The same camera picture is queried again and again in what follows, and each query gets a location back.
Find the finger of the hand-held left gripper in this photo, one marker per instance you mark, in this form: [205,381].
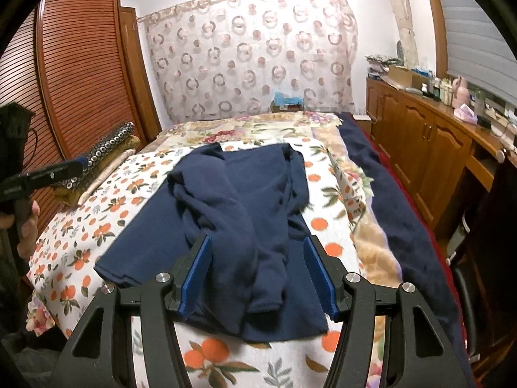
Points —
[52,174]

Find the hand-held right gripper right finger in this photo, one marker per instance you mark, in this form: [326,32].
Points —
[319,279]

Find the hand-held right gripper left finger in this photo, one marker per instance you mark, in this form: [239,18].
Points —
[196,279]

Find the navy printed t-shirt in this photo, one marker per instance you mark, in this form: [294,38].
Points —
[250,194]

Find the person's left hand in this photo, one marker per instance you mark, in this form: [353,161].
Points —
[30,230]

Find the cream folded blanket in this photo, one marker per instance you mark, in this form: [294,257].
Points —
[109,173]

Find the orange fruit print blanket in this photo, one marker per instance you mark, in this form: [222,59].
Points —
[80,230]

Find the wooden louvered wardrobe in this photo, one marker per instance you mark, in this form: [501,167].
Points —
[80,68]

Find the navy blanket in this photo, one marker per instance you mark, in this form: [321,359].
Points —
[396,178]

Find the floral bedsheet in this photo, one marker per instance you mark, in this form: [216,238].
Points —
[242,129]

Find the wooden sideboard cabinet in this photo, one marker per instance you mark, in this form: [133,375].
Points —
[416,129]

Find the black chair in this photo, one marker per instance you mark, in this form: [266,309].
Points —
[496,250]

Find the blue box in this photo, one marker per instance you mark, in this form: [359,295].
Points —
[286,101]

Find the cardboard box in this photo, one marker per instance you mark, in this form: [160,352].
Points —
[404,74]

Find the pink tissue pack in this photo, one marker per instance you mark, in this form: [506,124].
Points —
[466,113]

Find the row of small bottles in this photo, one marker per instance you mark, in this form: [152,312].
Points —
[438,91]

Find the patterned fabric pile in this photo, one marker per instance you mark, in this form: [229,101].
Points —
[381,62]

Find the circle-patterned sheer curtain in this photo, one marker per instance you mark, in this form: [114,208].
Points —
[242,48]

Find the pink vase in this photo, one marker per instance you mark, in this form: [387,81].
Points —
[461,91]

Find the beige lace curtain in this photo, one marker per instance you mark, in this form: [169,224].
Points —
[406,20]

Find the white window blind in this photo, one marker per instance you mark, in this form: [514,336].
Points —
[472,28]

